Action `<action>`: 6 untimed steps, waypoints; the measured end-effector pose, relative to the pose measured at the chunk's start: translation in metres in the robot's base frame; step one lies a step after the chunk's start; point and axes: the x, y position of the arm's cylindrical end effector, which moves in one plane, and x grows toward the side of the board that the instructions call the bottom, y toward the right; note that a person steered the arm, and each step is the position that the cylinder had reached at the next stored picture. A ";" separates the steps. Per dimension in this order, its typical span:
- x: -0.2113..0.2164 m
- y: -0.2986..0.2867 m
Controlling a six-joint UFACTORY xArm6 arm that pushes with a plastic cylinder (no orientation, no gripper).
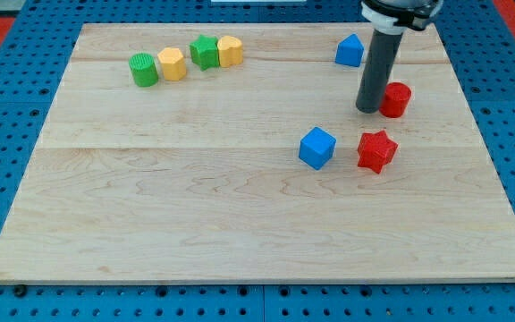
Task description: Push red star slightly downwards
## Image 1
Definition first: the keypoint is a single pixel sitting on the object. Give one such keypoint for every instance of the red star block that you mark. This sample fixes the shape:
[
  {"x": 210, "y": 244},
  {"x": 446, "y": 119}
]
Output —
[{"x": 376, "y": 150}]

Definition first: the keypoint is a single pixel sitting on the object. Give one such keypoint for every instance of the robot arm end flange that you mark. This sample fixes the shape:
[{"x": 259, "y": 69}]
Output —
[{"x": 393, "y": 17}]

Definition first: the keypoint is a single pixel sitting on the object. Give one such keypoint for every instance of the green star block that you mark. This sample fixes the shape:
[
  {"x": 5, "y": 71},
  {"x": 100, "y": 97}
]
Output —
[{"x": 204, "y": 52}]

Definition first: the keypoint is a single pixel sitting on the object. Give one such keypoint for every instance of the blue cube block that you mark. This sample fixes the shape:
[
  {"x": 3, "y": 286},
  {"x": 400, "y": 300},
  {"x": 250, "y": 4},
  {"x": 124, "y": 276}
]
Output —
[{"x": 316, "y": 148}]

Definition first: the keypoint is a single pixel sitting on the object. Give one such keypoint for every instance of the light wooden board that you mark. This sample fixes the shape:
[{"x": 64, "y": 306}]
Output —
[{"x": 199, "y": 181}]

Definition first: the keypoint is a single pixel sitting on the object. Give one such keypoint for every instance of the yellow heart block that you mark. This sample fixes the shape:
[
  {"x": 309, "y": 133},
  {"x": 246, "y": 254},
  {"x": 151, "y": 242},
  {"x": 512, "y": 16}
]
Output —
[{"x": 230, "y": 51}]

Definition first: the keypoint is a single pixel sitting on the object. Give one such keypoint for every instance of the yellow hexagon block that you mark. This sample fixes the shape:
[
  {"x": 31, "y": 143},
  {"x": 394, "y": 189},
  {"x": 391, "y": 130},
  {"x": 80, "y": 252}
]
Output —
[{"x": 172, "y": 63}]

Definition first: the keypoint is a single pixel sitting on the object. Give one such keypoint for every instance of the blue pentagon block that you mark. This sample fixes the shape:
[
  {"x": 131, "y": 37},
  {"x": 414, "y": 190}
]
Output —
[{"x": 350, "y": 51}]

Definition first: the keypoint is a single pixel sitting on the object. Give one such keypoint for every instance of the green cylinder block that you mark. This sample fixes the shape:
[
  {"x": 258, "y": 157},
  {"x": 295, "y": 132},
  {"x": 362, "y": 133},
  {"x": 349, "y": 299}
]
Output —
[{"x": 143, "y": 70}]

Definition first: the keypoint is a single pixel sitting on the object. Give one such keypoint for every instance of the red cylinder block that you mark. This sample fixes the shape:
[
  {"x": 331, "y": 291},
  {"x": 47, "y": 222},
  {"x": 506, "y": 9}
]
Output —
[{"x": 396, "y": 99}]

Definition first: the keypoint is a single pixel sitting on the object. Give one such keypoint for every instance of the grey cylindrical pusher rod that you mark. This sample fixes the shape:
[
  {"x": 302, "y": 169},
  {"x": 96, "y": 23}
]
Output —
[{"x": 379, "y": 63}]

